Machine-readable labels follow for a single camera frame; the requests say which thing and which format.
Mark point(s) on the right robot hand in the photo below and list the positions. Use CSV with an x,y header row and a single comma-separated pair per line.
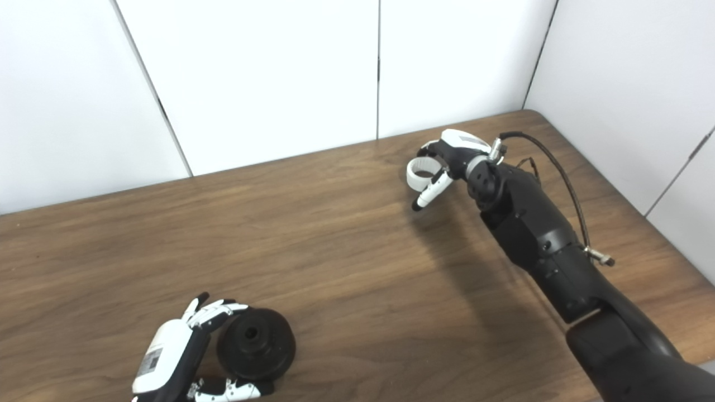
x,y
461,148

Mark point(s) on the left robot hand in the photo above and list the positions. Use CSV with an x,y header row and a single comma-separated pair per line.
x,y
165,352

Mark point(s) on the round black part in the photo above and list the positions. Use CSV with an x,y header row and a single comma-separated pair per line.
x,y
273,349

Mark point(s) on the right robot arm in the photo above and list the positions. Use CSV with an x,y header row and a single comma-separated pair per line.
x,y
547,240

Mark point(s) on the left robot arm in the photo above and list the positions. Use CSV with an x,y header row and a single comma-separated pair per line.
x,y
173,397

